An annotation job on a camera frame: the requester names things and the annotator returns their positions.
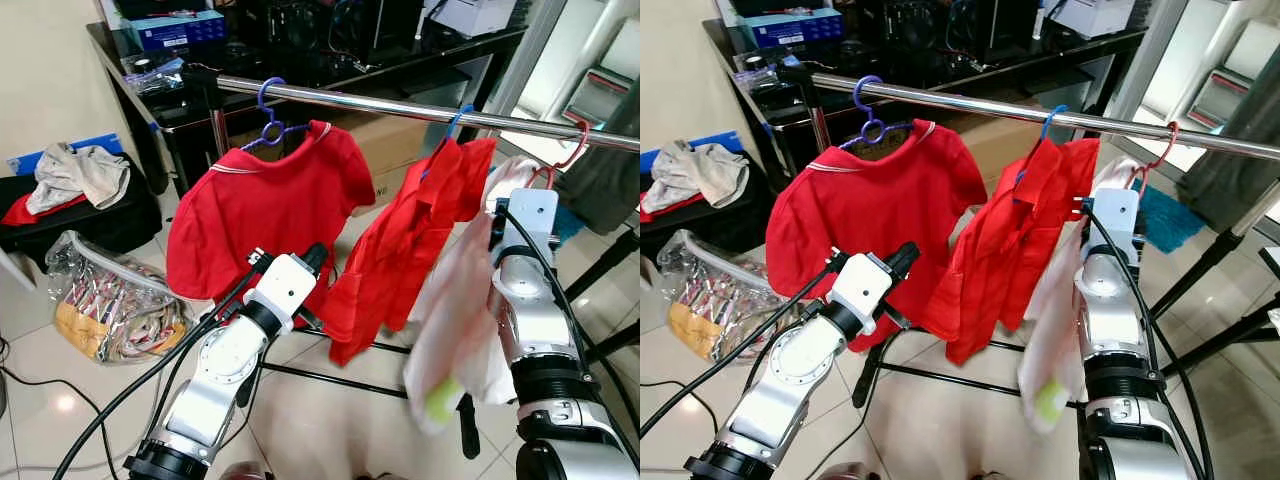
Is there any red collared shirt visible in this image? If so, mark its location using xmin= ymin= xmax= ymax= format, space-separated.
xmin=920 ymin=135 xmax=1101 ymax=366
xmin=318 ymin=135 xmax=498 ymax=367

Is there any black desk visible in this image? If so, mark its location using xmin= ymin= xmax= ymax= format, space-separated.
xmin=702 ymin=0 xmax=1151 ymax=196
xmin=85 ymin=0 xmax=531 ymax=196

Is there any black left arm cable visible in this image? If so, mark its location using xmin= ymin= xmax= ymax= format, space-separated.
xmin=52 ymin=255 xmax=271 ymax=480
xmin=640 ymin=255 xmax=851 ymax=441

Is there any teal floor mat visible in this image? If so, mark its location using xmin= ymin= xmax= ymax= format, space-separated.
xmin=1135 ymin=185 xmax=1208 ymax=253
xmin=553 ymin=205 xmax=593 ymax=243

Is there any red t-shirt white trim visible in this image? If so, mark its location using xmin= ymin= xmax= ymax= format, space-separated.
xmin=165 ymin=120 xmax=378 ymax=301
xmin=765 ymin=120 xmax=989 ymax=301

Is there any purple plastic hanger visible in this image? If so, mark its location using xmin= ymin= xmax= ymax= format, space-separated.
xmin=240 ymin=77 xmax=313 ymax=153
xmin=838 ymin=75 xmax=913 ymax=151

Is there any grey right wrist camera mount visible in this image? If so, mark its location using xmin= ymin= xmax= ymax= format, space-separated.
xmin=495 ymin=188 xmax=559 ymax=263
xmin=1080 ymin=188 xmax=1141 ymax=263

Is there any white carton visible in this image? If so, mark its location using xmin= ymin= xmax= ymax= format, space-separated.
xmin=425 ymin=0 xmax=518 ymax=39
xmin=1045 ymin=0 xmax=1136 ymax=39

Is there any blue carton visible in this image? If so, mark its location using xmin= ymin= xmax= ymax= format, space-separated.
xmin=745 ymin=8 xmax=846 ymax=49
xmin=130 ymin=10 xmax=227 ymax=53

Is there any large brown cardboard box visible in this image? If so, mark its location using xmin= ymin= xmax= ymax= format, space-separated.
xmin=905 ymin=105 xmax=1051 ymax=201
xmin=228 ymin=105 xmax=501 ymax=216

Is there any beige crumpled cloth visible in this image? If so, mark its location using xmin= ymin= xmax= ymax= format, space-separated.
xmin=25 ymin=142 xmax=132 ymax=216
xmin=645 ymin=140 xmax=751 ymax=213

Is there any red plastic hanger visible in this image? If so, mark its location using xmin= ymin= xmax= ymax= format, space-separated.
xmin=528 ymin=120 xmax=593 ymax=191
xmin=1125 ymin=120 xmax=1181 ymax=191

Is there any black storage box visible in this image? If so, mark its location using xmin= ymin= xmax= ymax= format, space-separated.
xmin=0 ymin=175 xmax=163 ymax=256
xmin=640 ymin=185 xmax=771 ymax=256

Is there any blue plastic hanger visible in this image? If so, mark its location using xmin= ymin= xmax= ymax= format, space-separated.
xmin=443 ymin=103 xmax=477 ymax=143
xmin=1040 ymin=103 xmax=1073 ymax=141

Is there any steel clothes rail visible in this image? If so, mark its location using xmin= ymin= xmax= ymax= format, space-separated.
xmin=215 ymin=75 xmax=640 ymax=151
xmin=810 ymin=72 xmax=1280 ymax=161

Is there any clear plastic bag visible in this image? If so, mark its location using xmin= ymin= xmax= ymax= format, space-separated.
xmin=655 ymin=230 xmax=801 ymax=366
xmin=45 ymin=230 xmax=198 ymax=366

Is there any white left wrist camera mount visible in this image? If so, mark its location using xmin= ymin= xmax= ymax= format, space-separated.
xmin=243 ymin=253 xmax=319 ymax=326
xmin=828 ymin=250 xmax=906 ymax=326

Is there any white t-shirt with green patch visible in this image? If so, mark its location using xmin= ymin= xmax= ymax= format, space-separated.
xmin=1018 ymin=155 xmax=1141 ymax=436
xmin=403 ymin=155 xmax=546 ymax=436

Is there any small red cloth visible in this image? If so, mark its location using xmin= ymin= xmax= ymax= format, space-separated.
xmin=0 ymin=193 xmax=63 ymax=227
xmin=640 ymin=195 xmax=691 ymax=223

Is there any blue flat board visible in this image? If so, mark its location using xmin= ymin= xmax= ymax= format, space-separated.
xmin=8 ymin=133 xmax=126 ymax=176
xmin=640 ymin=130 xmax=743 ymax=173

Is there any dark curtain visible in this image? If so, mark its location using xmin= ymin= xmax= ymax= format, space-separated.
xmin=555 ymin=78 xmax=640 ymax=236
xmin=1175 ymin=70 xmax=1280 ymax=233

